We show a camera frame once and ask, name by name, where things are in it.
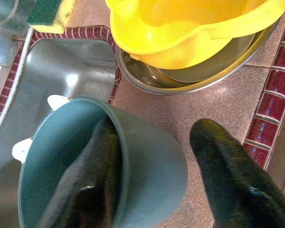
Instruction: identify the shallow steel bowl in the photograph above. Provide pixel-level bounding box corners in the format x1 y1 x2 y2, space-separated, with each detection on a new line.
115 19 280 95

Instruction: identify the white and green utensil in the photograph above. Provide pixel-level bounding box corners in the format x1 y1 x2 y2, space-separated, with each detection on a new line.
47 94 69 111

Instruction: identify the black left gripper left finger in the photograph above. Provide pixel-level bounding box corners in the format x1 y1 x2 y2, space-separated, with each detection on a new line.
37 115 124 228

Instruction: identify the steel sink basin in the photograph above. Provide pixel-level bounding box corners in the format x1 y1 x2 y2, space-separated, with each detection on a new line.
0 26 122 228

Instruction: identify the teal plastic cup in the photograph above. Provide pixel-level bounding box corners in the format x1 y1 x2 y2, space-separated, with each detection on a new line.
18 96 189 228

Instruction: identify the yellow plastic bowl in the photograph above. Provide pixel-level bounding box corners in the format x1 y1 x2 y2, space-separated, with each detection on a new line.
104 0 285 71

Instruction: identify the clear small plastic bucket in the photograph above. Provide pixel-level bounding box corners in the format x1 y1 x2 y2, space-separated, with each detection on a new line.
0 0 35 31

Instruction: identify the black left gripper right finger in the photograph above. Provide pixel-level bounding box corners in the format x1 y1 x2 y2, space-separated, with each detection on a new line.
189 118 285 228

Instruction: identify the pale slim utensil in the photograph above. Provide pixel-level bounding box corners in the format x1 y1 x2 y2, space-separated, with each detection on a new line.
11 138 33 164

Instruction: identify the green and yellow sponge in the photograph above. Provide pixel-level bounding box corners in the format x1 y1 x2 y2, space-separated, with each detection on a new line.
27 0 78 35

